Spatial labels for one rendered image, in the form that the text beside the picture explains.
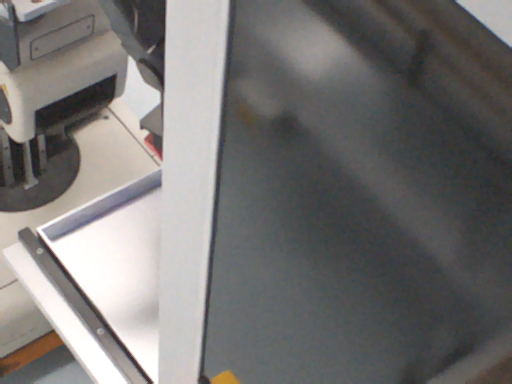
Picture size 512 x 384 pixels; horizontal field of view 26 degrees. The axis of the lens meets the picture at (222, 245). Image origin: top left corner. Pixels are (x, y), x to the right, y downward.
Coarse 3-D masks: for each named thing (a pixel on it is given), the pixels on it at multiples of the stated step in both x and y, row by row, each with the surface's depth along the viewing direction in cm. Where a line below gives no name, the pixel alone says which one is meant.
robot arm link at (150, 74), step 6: (138, 60) 131; (144, 60) 130; (138, 66) 132; (144, 66) 130; (150, 66) 130; (144, 72) 132; (150, 72) 131; (156, 72) 130; (144, 78) 134; (150, 78) 133; (156, 78) 131; (162, 78) 131; (150, 84) 135; (156, 84) 133; (162, 84) 132; (162, 90) 133
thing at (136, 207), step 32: (128, 192) 161; (160, 192) 163; (64, 224) 157; (96, 224) 159; (128, 224) 160; (160, 224) 160; (64, 256) 156; (96, 256) 156; (128, 256) 156; (160, 256) 157; (96, 288) 153; (128, 288) 153; (128, 320) 150; (128, 352) 145
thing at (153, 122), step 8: (160, 104) 142; (152, 112) 147; (160, 112) 147; (144, 120) 146; (152, 120) 146; (160, 120) 146; (144, 128) 146; (152, 128) 145; (160, 128) 145; (160, 136) 144
